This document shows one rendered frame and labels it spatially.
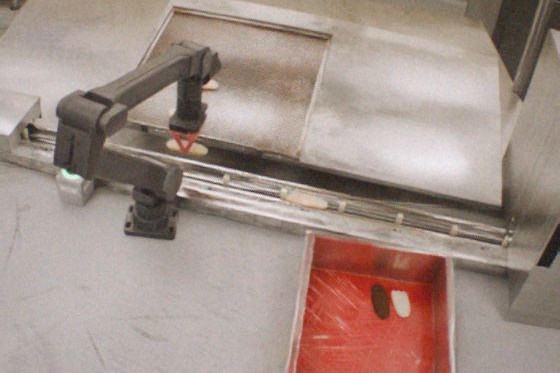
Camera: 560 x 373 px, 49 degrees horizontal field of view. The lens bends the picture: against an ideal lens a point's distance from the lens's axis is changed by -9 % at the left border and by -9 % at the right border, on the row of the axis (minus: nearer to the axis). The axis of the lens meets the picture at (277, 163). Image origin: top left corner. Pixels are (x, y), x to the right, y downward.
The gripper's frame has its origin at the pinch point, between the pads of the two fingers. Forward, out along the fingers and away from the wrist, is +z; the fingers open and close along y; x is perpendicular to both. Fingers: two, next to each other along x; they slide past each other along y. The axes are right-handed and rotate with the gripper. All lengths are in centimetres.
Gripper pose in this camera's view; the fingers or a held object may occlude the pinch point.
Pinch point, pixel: (187, 144)
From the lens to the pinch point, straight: 157.1
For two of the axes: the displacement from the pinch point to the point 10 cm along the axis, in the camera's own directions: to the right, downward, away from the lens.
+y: 2.1, -6.2, 7.5
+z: -1.1, 7.5, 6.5
